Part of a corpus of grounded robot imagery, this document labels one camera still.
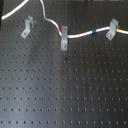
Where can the right grey cable clip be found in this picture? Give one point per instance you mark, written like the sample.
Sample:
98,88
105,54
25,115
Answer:
114,25

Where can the grey cable clip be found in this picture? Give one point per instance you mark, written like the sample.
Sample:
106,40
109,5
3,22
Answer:
114,25
29,25
64,38

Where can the left grey cable clip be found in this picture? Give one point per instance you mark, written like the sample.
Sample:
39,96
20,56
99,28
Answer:
29,25

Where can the middle grey cable clip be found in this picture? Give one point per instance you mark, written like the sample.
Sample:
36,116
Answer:
64,38

